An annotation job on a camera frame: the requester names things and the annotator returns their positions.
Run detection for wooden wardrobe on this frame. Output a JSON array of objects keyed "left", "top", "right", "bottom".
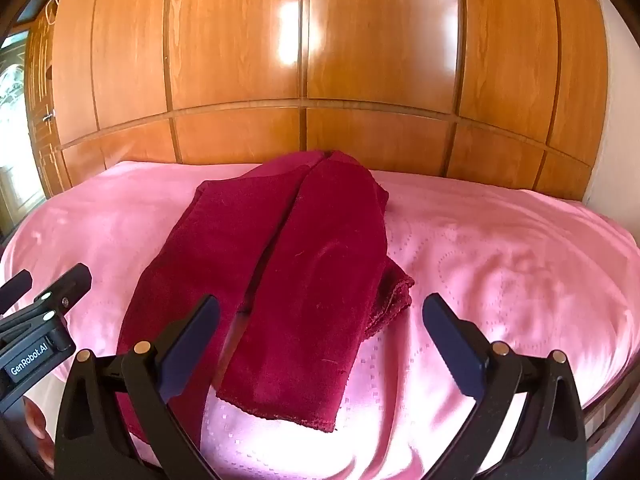
[{"left": 25, "top": 0, "right": 608, "bottom": 203}]

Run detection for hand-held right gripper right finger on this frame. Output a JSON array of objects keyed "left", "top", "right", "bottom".
[{"left": 421, "top": 294, "right": 587, "bottom": 480}]

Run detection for glazed wooden door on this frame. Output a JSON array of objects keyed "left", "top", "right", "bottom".
[{"left": 0, "top": 30, "right": 51, "bottom": 238}]

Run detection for maroon velvet pants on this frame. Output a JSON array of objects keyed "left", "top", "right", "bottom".
[{"left": 116, "top": 149, "right": 416, "bottom": 453}]

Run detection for pink bedsheet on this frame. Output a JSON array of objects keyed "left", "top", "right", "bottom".
[{"left": 0, "top": 160, "right": 640, "bottom": 480}]

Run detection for wooden bed frame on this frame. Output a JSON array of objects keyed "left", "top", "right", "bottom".
[{"left": 582, "top": 375, "right": 640, "bottom": 466}]

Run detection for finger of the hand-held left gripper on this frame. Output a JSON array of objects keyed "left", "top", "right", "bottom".
[
  {"left": 0, "top": 263, "right": 93, "bottom": 345},
  {"left": 0, "top": 270, "right": 34, "bottom": 314}
]

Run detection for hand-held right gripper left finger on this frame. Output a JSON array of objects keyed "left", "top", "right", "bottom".
[{"left": 54, "top": 295, "right": 223, "bottom": 480}]

